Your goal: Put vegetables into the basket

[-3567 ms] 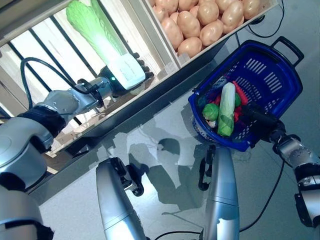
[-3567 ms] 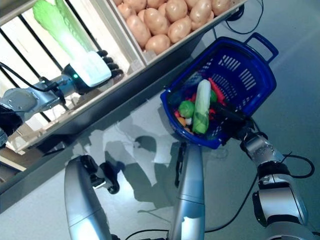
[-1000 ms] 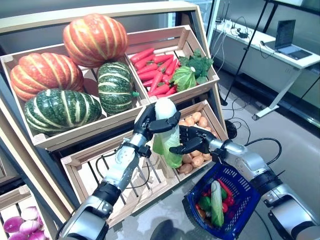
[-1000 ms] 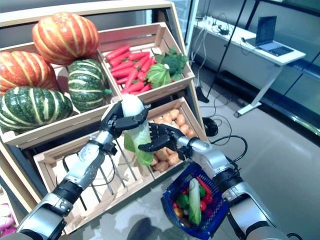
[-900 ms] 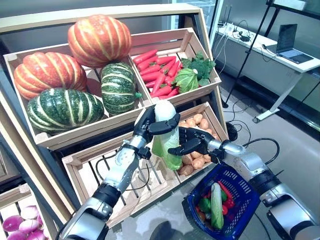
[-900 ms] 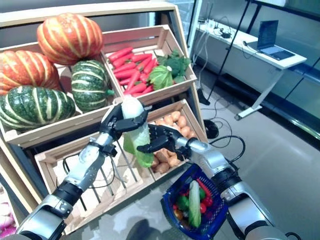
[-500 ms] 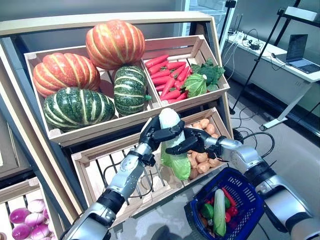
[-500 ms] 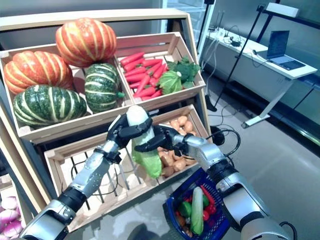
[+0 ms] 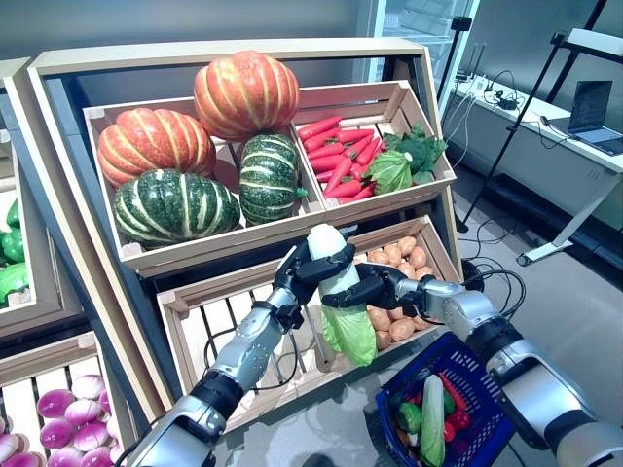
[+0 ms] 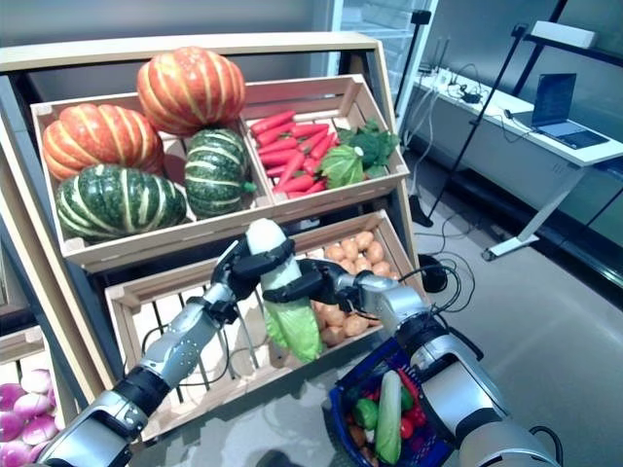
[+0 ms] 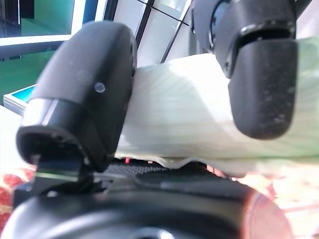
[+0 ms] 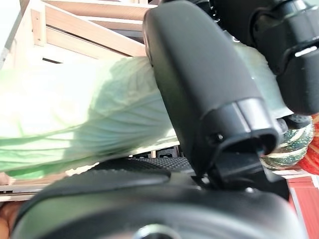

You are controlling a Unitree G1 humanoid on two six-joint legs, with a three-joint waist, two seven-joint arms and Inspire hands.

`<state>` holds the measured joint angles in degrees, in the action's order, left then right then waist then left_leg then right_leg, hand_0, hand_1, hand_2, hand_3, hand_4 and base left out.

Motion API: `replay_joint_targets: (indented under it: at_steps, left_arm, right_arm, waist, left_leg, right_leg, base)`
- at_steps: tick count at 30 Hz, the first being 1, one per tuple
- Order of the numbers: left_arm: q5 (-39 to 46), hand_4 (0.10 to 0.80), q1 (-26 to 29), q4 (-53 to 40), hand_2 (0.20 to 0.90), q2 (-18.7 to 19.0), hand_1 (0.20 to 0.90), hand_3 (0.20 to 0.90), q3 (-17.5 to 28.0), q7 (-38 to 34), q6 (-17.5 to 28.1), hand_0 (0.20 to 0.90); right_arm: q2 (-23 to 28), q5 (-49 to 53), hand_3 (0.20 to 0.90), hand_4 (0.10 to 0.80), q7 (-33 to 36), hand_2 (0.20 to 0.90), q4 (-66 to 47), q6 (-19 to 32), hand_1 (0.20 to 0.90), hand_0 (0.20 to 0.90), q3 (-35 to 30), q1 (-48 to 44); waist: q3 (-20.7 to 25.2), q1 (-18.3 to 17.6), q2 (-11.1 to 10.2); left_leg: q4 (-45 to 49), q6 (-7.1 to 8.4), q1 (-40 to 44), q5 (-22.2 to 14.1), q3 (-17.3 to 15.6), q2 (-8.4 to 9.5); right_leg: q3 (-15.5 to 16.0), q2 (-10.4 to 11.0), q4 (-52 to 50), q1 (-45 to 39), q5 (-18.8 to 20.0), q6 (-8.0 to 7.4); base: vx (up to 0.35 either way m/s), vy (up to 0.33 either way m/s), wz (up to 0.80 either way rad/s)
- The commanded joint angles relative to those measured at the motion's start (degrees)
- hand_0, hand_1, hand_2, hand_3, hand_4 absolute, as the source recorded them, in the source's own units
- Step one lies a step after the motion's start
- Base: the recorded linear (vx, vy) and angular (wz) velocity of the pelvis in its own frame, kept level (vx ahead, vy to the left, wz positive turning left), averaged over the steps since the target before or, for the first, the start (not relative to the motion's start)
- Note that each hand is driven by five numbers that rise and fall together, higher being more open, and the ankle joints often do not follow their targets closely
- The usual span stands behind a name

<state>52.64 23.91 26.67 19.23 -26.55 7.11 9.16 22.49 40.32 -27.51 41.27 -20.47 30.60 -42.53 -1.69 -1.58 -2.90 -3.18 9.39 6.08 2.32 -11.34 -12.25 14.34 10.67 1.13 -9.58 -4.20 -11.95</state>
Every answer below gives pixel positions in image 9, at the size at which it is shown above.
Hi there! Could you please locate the white flat panel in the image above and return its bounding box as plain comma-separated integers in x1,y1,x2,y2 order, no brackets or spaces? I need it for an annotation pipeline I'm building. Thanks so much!
552,27,623,55

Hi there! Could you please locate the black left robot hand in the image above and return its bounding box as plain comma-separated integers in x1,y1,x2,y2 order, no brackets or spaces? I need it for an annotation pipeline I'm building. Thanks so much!
272,242,357,307

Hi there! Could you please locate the orange striped pumpkin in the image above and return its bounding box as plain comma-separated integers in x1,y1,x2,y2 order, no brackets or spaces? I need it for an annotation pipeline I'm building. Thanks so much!
95,107,218,189
193,50,301,143

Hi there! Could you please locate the black camera stand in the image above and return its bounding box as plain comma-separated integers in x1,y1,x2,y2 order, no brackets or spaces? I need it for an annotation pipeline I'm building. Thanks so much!
435,15,473,101

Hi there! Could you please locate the light green toy lettuce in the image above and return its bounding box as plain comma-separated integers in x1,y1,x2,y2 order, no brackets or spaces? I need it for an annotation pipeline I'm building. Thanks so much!
363,149,415,196

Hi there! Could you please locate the black floor cable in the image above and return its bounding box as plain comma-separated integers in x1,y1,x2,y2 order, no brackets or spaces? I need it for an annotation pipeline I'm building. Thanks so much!
459,213,527,322

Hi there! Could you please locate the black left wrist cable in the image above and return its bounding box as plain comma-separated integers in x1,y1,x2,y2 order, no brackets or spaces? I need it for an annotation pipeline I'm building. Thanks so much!
202,304,301,390

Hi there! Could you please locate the wide green striped pumpkin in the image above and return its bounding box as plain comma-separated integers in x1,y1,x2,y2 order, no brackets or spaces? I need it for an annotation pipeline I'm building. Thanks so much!
111,168,242,250

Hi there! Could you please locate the small green striped pumpkin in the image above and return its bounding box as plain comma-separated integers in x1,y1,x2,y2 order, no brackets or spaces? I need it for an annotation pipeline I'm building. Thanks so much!
238,133,311,226

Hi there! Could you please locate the glass door cabinet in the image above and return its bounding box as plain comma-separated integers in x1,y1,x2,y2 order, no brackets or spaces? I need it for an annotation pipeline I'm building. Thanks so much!
362,0,481,101

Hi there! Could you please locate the white router with antennas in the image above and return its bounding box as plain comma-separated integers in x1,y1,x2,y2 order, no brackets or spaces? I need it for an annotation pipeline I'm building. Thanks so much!
469,41,492,97

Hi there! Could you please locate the purple white toy onion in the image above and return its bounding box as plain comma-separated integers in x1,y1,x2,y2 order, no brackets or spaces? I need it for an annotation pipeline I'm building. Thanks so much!
2,450,45,467
38,418,77,449
72,421,111,452
70,374,106,401
63,398,103,427
80,446,113,467
47,446,84,467
36,388,77,419
0,432,21,463

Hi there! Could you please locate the black tripod stand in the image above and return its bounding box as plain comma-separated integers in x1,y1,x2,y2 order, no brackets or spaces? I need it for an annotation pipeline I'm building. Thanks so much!
457,29,568,234

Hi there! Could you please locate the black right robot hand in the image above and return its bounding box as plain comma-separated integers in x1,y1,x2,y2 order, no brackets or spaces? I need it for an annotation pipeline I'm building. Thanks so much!
321,262,413,312

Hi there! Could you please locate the wooden display shelf frame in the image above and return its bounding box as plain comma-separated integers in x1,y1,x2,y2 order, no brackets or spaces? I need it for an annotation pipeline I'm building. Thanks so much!
0,56,87,341
27,37,466,439

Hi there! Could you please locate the large green toy pepper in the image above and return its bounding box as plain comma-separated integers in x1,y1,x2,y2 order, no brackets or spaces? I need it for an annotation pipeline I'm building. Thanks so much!
396,402,422,435

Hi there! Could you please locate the dark green leafy vegetable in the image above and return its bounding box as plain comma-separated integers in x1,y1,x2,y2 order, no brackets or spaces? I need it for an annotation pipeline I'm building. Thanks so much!
382,122,448,186

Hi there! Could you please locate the blue plastic shopping basket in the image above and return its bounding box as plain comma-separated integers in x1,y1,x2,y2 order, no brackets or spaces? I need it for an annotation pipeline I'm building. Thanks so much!
375,331,517,467

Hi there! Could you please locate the grey laptop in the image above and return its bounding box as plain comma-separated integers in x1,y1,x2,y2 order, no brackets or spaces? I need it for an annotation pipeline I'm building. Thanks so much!
567,80,623,157

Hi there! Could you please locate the black round stand base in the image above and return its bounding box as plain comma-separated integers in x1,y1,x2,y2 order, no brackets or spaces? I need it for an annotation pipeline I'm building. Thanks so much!
459,259,484,286

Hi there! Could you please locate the toy napa cabbage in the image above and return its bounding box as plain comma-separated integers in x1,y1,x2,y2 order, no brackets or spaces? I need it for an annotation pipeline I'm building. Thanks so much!
306,223,380,369
418,373,448,467

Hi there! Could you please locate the white desk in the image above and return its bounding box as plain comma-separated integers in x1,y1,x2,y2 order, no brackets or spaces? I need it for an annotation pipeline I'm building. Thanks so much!
445,72,623,267

